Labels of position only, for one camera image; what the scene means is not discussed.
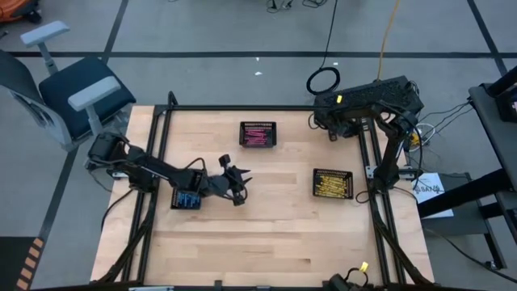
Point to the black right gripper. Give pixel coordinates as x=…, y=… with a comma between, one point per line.
x=337, y=119

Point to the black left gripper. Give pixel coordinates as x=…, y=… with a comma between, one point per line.
x=226, y=184

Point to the black plastic mesh basket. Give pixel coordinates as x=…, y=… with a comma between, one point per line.
x=271, y=139
x=174, y=201
x=316, y=184

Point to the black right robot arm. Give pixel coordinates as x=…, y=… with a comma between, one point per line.
x=393, y=137

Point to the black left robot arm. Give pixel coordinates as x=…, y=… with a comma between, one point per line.
x=153, y=167

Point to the black computer tower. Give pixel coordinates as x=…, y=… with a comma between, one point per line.
x=387, y=91

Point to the yellow plug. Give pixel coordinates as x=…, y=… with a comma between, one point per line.
x=414, y=139

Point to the white paper sign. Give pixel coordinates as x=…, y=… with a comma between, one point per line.
x=438, y=181

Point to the black round device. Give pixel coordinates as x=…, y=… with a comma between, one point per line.
x=337, y=282

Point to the black side table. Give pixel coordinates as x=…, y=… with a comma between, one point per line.
x=494, y=141

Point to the grey cart platform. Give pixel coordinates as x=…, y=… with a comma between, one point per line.
x=464, y=218

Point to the black monitor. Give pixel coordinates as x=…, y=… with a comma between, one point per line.
x=507, y=109

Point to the grey black office chair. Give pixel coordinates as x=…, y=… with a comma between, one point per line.
x=81, y=89

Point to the black orange striped mat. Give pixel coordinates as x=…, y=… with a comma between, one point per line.
x=12, y=262

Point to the orange wheeled object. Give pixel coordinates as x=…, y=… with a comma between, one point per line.
x=12, y=8

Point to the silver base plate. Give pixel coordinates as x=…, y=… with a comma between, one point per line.
x=369, y=171
x=117, y=175

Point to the black aluminium table frame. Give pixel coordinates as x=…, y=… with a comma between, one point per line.
x=262, y=108

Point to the white bracket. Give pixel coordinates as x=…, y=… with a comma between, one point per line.
x=151, y=289

